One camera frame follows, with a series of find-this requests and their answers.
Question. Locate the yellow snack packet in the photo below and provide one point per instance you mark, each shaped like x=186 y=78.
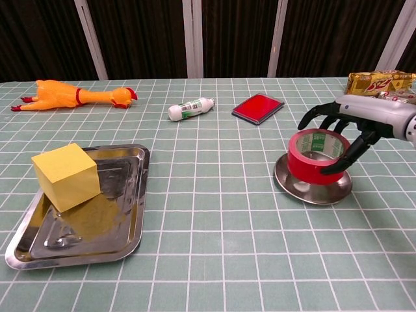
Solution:
x=377 y=83

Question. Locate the crumpled silver red wrapper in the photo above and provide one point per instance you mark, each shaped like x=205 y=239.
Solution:
x=398 y=96

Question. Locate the round steel plate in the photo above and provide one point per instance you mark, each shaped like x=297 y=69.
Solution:
x=312 y=193

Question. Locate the red tape roll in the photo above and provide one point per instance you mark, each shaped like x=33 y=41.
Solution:
x=305 y=165

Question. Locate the white green small bottle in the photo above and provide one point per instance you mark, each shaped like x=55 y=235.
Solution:
x=190 y=109

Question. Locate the white metal frame post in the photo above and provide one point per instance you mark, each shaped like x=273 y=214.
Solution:
x=193 y=19
x=279 y=26
x=398 y=32
x=89 y=32

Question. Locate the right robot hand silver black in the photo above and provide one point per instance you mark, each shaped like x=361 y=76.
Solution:
x=373 y=112

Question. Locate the rectangular steel tray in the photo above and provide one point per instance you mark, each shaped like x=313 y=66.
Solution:
x=107 y=227

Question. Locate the green checked tablecloth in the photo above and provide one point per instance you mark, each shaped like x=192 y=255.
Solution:
x=227 y=276

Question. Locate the yellow cube block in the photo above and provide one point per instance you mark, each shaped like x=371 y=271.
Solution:
x=65 y=175

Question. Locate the red stamp pad case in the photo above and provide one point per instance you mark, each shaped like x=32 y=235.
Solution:
x=258 y=108

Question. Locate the orange rubber chicken toy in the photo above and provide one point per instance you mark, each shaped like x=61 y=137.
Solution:
x=61 y=96

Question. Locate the dark brown curtain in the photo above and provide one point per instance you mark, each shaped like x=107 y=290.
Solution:
x=146 y=19

